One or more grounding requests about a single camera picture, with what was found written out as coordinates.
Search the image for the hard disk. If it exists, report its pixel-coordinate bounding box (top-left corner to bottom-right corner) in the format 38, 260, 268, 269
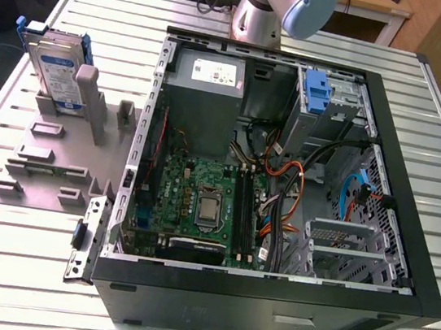
4, 15, 101, 119

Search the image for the metal disk bay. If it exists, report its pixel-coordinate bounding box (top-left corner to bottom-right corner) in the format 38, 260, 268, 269
297, 215, 421, 292

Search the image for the CPU socket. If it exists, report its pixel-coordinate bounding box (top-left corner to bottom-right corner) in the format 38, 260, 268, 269
190, 184, 231, 237

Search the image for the green motherboard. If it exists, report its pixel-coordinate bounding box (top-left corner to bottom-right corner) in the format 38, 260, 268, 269
117, 146, 286, 275

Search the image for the silver CPU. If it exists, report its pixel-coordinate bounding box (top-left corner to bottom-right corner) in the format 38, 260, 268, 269
195, 194, 223, 224

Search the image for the black RAM slot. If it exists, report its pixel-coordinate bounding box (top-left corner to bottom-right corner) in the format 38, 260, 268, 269
225, 163, 257, 263
234, 164, 269, 263

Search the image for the grey power supply unit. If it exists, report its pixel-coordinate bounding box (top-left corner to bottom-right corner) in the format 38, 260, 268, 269
151, 44, 250, 163

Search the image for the black graphics card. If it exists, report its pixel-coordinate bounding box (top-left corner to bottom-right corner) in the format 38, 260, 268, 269
152, 232, 230, 269

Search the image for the metal drive cage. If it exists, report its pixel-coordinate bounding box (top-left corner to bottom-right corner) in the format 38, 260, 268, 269
277, 63, 385, 171

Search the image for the blue drive latch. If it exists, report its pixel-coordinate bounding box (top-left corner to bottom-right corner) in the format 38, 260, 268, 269
299, 68, 336, 117

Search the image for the black PC case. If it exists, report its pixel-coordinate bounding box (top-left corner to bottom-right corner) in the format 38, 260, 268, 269
84, 18, 441, 330

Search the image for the grey parts rack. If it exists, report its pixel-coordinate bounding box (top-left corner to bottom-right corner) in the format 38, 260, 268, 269
0, 54, 152, 223

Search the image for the green RAM stick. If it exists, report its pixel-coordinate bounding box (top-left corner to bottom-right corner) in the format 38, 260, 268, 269
24, 161, 70, 177

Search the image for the yellow black wire bundle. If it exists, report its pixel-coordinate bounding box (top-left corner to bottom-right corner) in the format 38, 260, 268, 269
227, 139, 268, 168

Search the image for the grey white wire bundle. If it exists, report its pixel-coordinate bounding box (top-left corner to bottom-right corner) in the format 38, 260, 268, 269
258, 190, 284, 220

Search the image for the thin red wire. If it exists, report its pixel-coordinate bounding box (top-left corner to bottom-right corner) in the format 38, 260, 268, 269
146, 102, 172, 190

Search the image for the orange red wire bundle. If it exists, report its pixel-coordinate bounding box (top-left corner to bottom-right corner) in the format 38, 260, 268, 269
253, 154, 312, 245

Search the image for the black cable bundle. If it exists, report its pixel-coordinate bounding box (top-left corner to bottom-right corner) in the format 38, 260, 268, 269
261, 127, 373, 284

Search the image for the blue data wire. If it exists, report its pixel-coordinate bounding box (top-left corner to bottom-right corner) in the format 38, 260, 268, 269
334, 169, 377, 227

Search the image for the power wire black connector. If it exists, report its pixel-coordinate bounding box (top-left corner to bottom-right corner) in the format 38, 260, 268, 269
352, 179, 398, 211

